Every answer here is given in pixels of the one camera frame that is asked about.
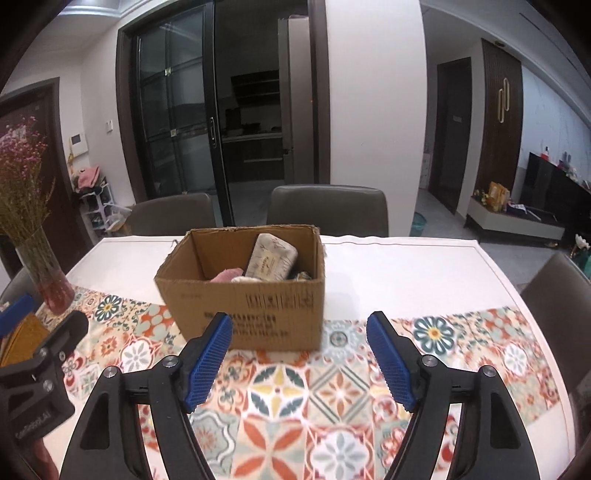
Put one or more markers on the dried pink flowers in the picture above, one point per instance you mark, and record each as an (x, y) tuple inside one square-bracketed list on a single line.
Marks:
[(24, 198)]

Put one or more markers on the grey dining chair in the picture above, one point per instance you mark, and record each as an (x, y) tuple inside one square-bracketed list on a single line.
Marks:
[(171, 216), (337, 210)]

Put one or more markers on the green waste bin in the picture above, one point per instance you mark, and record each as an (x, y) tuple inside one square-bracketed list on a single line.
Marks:
[(418, 225)]

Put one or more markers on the black tv cabinet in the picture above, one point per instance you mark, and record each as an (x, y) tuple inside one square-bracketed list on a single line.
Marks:
[(548, 188)]

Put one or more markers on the white tree-print cloth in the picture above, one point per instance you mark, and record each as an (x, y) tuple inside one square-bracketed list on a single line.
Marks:
[(272, 259)]

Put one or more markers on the glass vase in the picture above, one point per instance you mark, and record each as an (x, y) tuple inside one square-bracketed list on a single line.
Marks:
[(45, 272)]

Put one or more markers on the wall intercom panel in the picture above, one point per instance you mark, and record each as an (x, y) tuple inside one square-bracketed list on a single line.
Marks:
[(78, 144)]

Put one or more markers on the brown cardboard box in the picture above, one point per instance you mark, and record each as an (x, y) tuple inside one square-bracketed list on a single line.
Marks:
[(275, 316)]

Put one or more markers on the grey chair at right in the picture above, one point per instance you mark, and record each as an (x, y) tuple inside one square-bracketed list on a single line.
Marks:
[(558, 297)]

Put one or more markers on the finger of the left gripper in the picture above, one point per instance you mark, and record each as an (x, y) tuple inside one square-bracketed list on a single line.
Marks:
[(15, 313), (50, 355)]

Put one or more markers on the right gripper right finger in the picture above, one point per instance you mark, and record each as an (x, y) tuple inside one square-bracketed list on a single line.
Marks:
[(492, 441)]

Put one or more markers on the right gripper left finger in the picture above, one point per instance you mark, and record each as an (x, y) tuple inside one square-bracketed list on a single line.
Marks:
[(107, 442)]

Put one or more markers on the yellow woven tissue box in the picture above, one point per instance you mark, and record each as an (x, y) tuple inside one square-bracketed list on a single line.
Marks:
[(22, 342)]

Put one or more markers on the white shoe rack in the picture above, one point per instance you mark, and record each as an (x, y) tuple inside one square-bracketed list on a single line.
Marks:
[(104, 216)]

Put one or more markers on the dark wooden door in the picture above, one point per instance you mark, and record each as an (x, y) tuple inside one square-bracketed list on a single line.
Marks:
[(503, 119)]

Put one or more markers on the white low bench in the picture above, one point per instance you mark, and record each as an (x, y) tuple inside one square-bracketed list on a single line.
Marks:
[(495, 227)]

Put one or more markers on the patterned tablecloth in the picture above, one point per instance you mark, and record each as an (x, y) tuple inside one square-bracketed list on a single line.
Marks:
[(327, 414)]

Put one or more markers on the black glass sliding door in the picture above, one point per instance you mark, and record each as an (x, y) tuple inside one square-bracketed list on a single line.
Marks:
[(214, 95)]

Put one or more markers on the black patterned silk scarf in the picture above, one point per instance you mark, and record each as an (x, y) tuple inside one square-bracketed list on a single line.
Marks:
[(301, 276)]

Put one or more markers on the pink fluffy towel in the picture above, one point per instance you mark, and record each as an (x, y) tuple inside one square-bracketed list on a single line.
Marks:
[(227, 275)]

